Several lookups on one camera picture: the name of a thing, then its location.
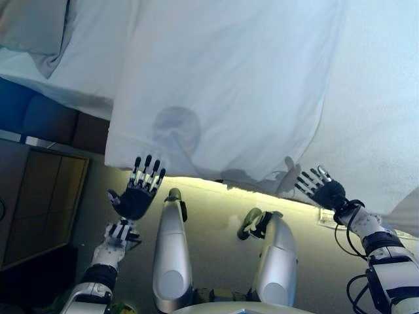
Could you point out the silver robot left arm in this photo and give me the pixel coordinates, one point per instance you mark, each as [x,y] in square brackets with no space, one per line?
[98,271]

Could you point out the white duvet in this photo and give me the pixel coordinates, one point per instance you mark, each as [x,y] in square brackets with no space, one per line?
[245,81]

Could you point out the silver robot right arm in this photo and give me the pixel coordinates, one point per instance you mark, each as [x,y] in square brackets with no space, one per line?
[389,268]

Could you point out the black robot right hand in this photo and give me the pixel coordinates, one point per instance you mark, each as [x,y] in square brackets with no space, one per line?
[329,193]

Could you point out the silver robot right leg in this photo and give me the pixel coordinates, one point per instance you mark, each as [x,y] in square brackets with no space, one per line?
[276,261]

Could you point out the silver robot leg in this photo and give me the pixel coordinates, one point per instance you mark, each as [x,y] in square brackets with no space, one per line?
[276,261]
[171,255]

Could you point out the wooden nightstand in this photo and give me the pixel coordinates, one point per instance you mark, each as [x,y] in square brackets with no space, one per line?
[42,209]

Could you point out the beige bed blanket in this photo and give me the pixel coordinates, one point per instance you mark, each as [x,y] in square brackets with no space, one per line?
[407,216]

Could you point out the silver robot left leg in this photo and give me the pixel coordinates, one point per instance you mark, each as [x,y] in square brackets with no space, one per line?
[171,255]

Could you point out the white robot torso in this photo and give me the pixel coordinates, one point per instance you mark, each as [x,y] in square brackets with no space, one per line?
[232,309]

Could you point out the large beige pillow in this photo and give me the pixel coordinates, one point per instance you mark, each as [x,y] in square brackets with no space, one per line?
[29,29]

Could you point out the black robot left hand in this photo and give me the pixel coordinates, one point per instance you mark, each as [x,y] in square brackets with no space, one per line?
[135,199]

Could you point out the white bed sheet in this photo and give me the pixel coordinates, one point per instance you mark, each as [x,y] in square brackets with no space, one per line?
[88,65]

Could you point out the light patterned rug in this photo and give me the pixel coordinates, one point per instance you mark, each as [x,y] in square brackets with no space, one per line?
[327,218]

